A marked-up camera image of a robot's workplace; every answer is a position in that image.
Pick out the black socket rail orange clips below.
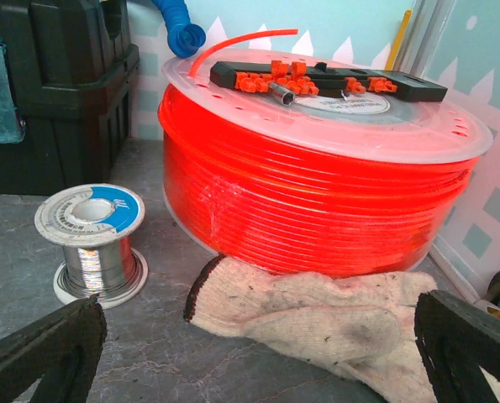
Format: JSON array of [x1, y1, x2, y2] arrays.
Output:
[[209, 60, 447, 102]]

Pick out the solder wire spool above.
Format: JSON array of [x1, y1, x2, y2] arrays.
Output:
[[34, 184, 149, 309]]

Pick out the blue corrugated hose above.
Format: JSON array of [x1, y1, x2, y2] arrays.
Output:
[[150, 0, 208, 57]]

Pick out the yellow rod in corner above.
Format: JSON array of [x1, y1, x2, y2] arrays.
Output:
[[385, 9, 412, 71]]

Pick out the black plastic toolbox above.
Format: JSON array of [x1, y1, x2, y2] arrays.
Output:
[[0, 1, 139, 196]]

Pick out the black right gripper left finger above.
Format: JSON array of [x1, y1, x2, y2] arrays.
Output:
[[0, 295, 107, 402]]

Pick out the white knit work glove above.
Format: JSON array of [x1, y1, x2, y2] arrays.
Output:
[[183, 255, 436, 402]]

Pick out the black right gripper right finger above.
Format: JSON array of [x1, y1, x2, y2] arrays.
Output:
[[414, 290, 500, 402]]

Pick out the orange pneumatic tubing reel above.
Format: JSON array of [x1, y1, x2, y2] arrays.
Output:
[[158, 39, 493, 277]]

